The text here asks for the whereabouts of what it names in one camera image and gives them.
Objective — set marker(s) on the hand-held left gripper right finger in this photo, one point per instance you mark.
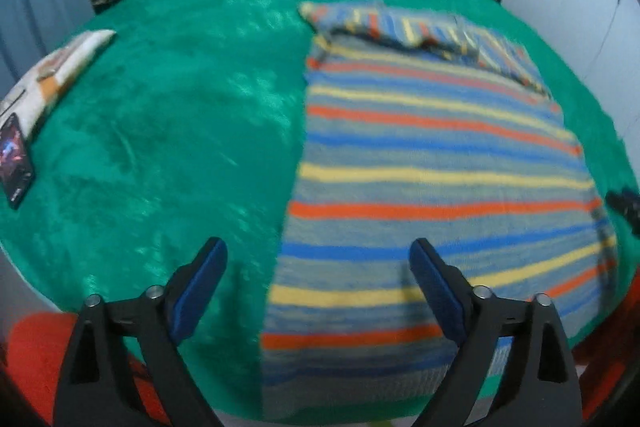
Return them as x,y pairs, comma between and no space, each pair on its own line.
440,292

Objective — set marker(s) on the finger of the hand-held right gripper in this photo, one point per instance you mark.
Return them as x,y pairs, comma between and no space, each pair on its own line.
625,204

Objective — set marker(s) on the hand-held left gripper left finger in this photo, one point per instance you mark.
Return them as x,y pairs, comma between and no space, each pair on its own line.
195,297

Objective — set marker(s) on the striped knit sweater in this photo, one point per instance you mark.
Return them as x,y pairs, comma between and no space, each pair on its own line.
430,187

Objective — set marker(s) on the orange pants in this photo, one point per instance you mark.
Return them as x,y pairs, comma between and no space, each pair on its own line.
37,362

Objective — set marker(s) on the green plush blanket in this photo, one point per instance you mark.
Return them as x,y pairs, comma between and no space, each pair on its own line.
175,122

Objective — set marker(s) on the smartphone with lit screen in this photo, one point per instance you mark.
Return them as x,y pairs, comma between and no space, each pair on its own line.
14,162

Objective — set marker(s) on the patterned cream pillow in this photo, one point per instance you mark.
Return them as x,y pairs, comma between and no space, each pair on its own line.
55,67

